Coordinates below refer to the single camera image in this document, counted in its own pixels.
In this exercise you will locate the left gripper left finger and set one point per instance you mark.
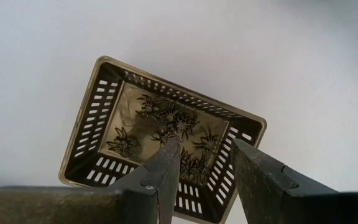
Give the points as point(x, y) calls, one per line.
point(73, 205)

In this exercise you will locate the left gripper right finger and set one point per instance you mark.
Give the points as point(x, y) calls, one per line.
point(291, 208)

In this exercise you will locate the grey table mat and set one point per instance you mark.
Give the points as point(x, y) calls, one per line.
point(42, 62)

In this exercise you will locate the black slotted plastic basket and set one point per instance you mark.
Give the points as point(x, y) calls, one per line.
point(126, 102)

